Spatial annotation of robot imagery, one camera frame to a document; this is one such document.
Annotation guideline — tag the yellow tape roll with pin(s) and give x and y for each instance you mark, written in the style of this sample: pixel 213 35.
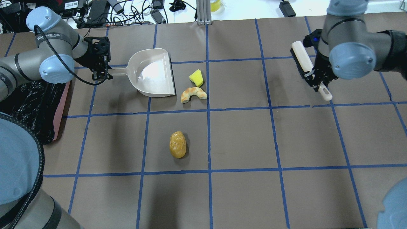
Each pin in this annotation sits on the yellow tape roll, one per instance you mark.
pixel 216 5

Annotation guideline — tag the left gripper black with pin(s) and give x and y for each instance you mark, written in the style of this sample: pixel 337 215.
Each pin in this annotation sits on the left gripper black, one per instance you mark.
pixel 85 59

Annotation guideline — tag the black webcam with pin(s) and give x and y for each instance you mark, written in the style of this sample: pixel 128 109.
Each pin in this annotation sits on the black webcam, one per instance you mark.
pixel 177 5

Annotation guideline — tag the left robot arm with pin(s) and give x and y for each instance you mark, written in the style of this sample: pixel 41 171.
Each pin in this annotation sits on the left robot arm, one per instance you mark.
pixel 58 48

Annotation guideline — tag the aluminium frame post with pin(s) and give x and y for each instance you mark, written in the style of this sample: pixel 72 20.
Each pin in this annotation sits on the aluminium frame post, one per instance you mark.
pixel 203 11

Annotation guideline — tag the yellow sponge wedge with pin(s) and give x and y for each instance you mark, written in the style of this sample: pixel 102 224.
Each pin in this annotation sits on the yellow sponge wedge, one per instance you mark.
pixel 197 78

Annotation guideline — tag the beige hand brush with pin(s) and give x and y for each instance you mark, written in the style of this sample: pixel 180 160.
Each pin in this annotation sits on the beige hand brush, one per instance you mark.
pixel 303 62

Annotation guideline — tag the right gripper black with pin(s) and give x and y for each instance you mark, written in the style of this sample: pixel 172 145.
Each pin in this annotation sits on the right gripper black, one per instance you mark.
pixel 321 67

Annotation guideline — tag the pink bin with black bag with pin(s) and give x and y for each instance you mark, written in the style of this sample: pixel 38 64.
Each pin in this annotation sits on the pink bin with black bag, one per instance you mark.
pixel 35 105

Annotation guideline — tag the toy croissant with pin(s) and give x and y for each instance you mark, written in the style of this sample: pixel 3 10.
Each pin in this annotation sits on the toy croissant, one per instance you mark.
pixel 193 91

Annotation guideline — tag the black power adapter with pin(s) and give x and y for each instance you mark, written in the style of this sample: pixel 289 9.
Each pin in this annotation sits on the black power adapter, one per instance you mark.
pixel 286 9

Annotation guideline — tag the beige plastic dustpan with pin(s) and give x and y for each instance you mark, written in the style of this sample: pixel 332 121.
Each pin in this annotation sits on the beige plastic dustpan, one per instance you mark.
pixel 150 72

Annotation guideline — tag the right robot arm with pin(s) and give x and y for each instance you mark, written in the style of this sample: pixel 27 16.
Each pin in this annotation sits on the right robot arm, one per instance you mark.
pixel 346 49

